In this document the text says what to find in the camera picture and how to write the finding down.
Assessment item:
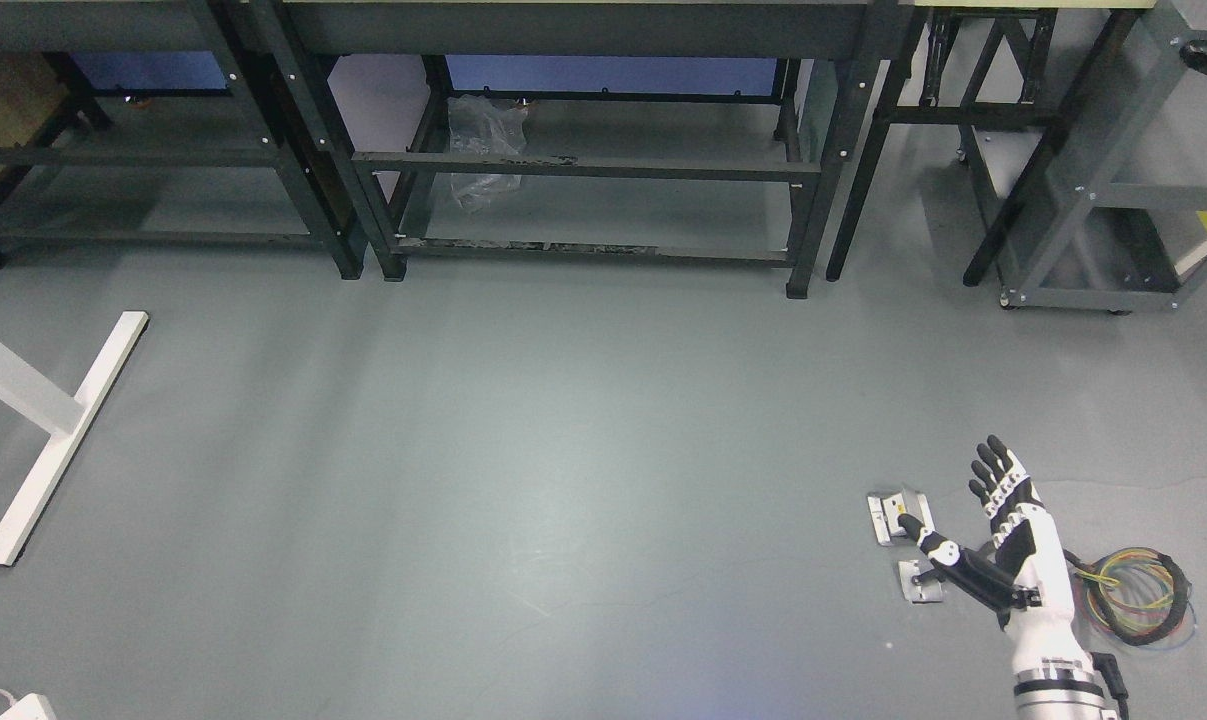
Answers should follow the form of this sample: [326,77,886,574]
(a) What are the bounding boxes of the grey metal cart frame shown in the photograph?
[828,0,1207,316]

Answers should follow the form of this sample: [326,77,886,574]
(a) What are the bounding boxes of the cardboard box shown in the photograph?
[0,53,71,147]

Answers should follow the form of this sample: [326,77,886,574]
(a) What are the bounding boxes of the white table leg base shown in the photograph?
[0,311,150,568]

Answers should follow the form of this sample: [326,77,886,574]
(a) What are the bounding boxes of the upper silver floor bracket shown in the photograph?
[867,488,935,548]

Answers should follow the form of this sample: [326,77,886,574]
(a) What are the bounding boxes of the middle black metal shelf rack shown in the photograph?
[239,1,919,300]

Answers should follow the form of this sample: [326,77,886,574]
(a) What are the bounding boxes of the white power box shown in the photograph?
[0,687,58,720]

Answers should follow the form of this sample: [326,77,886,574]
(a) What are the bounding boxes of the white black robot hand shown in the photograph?
[897,437,1095,674]

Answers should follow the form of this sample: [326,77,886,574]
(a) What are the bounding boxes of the silver floor bracket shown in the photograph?
[867,488,935,548]
[896,560,945,603]

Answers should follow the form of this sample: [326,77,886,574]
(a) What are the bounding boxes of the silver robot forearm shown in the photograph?
[1013,652,1130,719]

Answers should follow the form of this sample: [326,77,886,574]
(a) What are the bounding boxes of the clear plastic bag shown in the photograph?
[448,95,530,211]

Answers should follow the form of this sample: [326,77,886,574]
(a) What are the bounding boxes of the black metal shelf rack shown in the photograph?
[0,1,367,279]
[239,1,919,300]

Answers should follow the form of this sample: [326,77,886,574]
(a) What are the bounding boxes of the coiled coloured cables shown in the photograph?
[1071,548,1199,651]

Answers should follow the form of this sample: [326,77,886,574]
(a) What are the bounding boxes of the left black metal shelf rack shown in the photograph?
[0,1,367,279]

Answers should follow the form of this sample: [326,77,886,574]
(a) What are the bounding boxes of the lower silver floor bracket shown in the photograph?
[896,560,945,603]

